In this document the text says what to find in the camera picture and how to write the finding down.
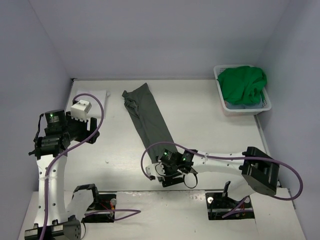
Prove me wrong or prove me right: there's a white t shirt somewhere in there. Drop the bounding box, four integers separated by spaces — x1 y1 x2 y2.
76 88 110 119

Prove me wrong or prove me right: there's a grey t shirt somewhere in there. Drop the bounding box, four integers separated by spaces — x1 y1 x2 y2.
122 83 174 148

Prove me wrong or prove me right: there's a green t shirt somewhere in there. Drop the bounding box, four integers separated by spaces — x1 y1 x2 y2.
217 65 267 104

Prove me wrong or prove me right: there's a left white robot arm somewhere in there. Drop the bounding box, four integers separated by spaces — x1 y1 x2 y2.
24 110 102 240

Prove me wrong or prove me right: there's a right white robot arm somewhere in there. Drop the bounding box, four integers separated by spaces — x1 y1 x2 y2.
146 146 280 206

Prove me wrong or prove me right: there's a light blue t shirt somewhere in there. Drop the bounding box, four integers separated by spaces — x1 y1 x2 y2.
224 101 263 110

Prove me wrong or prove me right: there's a white laundry basket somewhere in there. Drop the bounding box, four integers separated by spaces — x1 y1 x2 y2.
213 64 272 116

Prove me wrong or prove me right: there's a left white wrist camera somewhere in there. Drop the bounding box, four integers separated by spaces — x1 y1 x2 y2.
70 100 92 122

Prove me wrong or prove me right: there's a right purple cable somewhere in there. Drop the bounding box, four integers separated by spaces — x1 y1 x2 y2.
140 141 305 219

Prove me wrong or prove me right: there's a purple cable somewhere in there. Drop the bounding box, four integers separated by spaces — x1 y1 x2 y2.
140 141 305 219
38 93 142 240

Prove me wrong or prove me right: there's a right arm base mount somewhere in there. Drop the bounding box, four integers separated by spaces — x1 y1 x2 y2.
205 192 255 221

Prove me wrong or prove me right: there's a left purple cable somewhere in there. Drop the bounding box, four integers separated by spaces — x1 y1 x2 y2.
38 93 142 240

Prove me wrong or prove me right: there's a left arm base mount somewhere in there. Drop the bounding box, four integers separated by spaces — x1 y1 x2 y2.
81 192 117 224

